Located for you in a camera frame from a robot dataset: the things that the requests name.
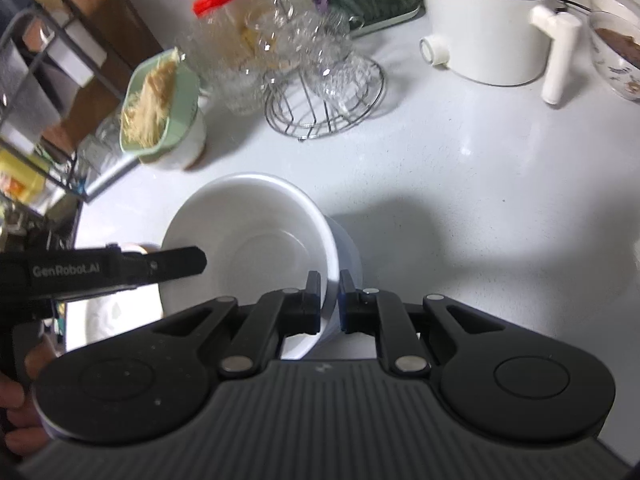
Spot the lavender plastic bowl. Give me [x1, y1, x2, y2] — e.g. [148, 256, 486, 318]
[319, 217, 362, 344]

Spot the large floral white plate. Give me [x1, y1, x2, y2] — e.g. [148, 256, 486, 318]
[64, 284, 164, 351]

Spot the white ceramic bowl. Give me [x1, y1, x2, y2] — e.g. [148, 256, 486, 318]
[160, 174, 340, 332]

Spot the person's left hand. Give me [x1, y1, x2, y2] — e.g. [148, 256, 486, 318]
[1, 336, 56, 457]

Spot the yellow detergent jug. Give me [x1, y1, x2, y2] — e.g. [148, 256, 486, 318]
[0, 148, 46, 205]

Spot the white bowl under colander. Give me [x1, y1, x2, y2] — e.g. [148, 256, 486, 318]
[139, 110, 207, 171]

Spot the black metal dish rack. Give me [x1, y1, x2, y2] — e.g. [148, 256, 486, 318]
[1, 4, 137, 203]

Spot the pale enoki mushroom bunch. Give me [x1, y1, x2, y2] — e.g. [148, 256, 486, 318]
[120, 49, 180, 152]

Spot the green plastic colander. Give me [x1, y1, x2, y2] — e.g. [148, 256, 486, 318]
[119, 48, 200, 158]

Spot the right white utensil caddy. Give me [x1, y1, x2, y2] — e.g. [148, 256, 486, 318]
[48, 20, 107, 88]

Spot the wooden cutting board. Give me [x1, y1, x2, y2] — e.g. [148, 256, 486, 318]
[23, 0, 160, 154]

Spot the white electric cooking pot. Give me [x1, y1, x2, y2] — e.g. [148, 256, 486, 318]
[420, 0, 582, 106]

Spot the patterned ceramic bowl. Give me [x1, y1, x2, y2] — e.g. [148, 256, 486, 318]
[588, 0, 639, 102]

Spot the wire glass holder stand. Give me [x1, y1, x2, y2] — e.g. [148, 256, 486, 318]
[256, 0, 386, 142]

